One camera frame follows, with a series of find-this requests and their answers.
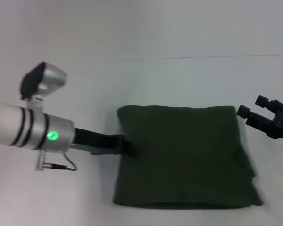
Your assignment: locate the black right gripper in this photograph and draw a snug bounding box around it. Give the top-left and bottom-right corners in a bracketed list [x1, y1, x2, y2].
[236, 94, 283, 142]

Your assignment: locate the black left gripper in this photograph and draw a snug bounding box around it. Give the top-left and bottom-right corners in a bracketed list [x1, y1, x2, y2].
[70, 127, 141, 158]

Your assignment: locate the dark green FREE t-shirt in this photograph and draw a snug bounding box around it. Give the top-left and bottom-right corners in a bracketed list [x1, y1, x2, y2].
[111, 105, 265, 210]

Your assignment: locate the straight black silver cable plug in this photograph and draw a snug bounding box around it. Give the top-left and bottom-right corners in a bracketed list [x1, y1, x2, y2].
[34, 150, 78, 172]

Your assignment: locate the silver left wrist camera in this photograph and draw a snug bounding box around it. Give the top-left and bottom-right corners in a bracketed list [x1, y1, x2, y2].
[19, 61, 68, 109]

